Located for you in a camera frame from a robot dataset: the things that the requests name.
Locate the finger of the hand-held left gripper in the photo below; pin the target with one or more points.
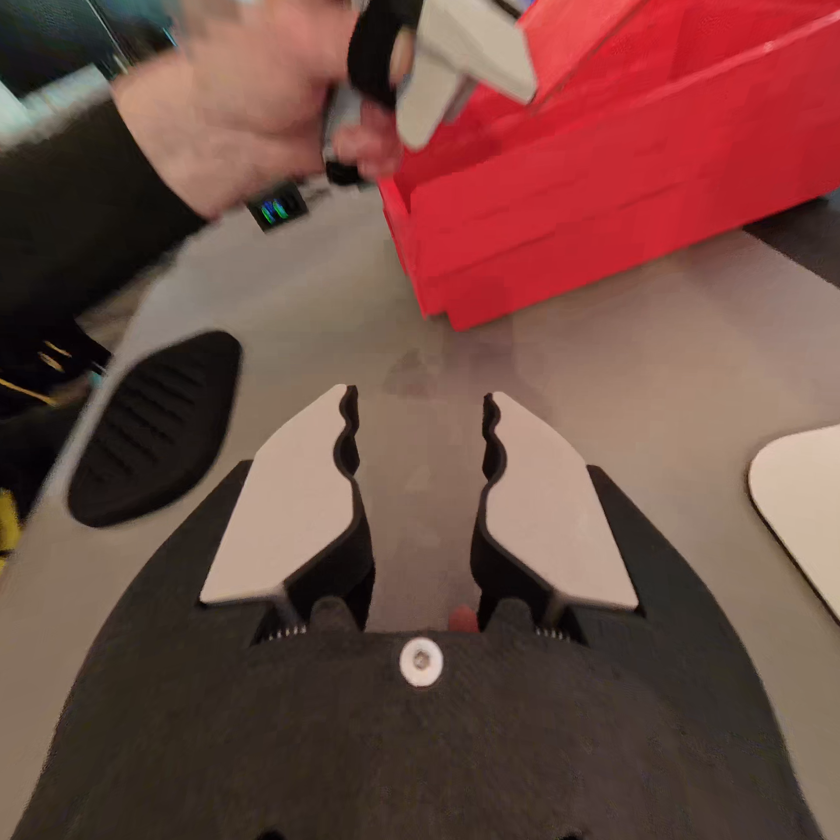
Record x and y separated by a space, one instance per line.
476 39
426 98

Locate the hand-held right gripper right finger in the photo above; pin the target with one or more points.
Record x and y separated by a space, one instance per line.
548 512

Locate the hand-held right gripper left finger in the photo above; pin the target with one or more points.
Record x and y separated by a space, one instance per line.
289 505

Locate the person's left forearm black sleeve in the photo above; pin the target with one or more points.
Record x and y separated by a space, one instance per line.
72 216

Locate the yellow object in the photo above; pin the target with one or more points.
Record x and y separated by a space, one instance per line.
6 525

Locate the person's left hand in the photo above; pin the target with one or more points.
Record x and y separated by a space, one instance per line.
243 98

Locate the black ribbed armrest pad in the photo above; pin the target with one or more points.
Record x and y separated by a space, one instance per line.
157 426

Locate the red plastic bin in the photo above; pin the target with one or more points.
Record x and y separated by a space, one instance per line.
590 170

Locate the small black lit device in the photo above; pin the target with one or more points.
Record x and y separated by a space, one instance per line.
277 208

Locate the white rounded board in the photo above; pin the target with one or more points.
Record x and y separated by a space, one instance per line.
804 499

